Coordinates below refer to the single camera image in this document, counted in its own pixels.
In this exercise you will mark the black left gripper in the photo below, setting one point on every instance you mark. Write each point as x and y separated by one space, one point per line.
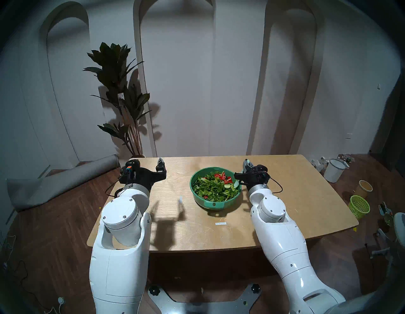
139 177

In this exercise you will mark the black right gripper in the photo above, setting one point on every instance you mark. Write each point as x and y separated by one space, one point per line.
258 177

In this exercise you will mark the pale teal spoon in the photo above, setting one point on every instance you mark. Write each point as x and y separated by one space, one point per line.
236 183

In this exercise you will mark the chopped lettuce tomato cucumber salad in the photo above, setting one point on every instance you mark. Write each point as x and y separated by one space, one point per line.
212 188

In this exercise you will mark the green salad bowl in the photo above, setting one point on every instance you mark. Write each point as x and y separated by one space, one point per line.
215 205

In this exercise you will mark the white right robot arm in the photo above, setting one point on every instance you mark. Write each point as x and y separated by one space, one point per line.
284 247

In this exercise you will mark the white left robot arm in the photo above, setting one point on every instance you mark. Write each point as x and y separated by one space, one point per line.
117 269

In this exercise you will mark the crumpled white trash pile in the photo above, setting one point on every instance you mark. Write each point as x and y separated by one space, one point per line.
319 164

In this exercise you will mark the white bucket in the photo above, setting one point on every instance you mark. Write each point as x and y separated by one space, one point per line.
333 171

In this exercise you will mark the rolled grey mat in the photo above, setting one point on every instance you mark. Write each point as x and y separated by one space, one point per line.
53 186

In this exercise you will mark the small mixed clutter pile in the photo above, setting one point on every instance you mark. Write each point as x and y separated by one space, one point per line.
346 158

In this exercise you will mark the tall dark green potted plant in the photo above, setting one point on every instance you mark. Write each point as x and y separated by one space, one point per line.
114 69

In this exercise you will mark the tan paper cup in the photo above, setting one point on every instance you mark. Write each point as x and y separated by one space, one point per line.
363 189

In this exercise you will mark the green mesh basket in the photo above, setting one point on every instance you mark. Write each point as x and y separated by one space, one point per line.
359 207

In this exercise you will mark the black base knob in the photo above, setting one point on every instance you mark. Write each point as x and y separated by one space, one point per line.
154 290
255 288

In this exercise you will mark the white floor plug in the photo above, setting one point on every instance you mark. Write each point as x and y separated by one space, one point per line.
60 300

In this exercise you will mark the white office chair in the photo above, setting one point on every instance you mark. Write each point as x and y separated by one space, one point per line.
398 224

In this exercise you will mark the grey metal robot base plate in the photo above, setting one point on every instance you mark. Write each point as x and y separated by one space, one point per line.
202 307

